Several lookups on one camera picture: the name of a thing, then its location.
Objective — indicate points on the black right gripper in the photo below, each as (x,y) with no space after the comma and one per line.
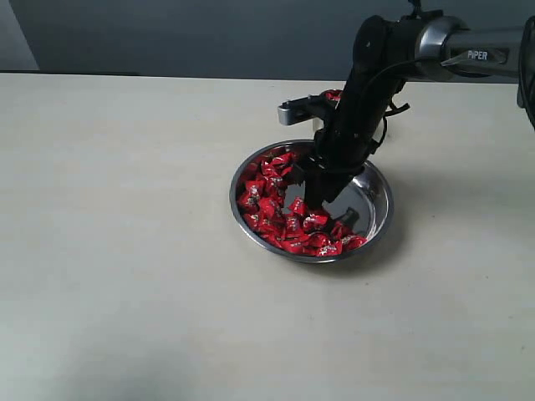
(347,139)

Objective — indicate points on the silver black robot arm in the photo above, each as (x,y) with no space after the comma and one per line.
(386,54)

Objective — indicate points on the round steel plate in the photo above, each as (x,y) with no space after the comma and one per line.
(366,203)

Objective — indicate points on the small steel cup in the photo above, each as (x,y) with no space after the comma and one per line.
(319,123)

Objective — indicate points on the red candy top left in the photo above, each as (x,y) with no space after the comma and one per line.
(278,166)

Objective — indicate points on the red candy front bottom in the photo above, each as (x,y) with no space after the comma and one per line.
(332,249)

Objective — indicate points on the red candy left edge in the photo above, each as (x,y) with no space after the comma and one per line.
(252,194)

